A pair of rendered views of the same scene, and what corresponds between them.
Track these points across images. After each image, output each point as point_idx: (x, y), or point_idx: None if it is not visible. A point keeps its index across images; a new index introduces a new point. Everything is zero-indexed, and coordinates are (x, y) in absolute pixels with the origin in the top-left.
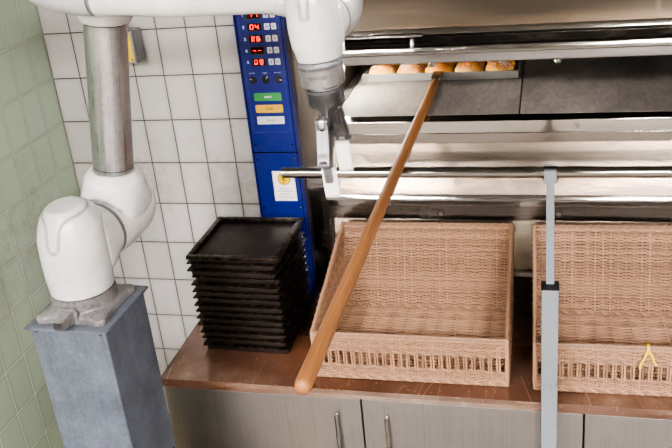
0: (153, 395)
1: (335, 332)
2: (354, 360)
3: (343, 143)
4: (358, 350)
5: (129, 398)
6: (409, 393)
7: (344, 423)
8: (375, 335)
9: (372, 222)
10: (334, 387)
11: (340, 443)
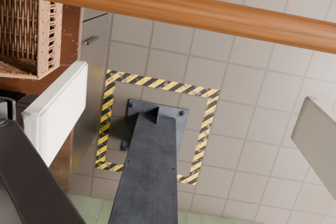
0: (133, 198)
1: (39, 52)
2: (53, 29)
3: (45, 136)
4: (48, 26)
5: (166, 220)
6: None
7: (87, 36)
8: (41, 6)
9: None
10: (75, 47)
11: (96, 38)
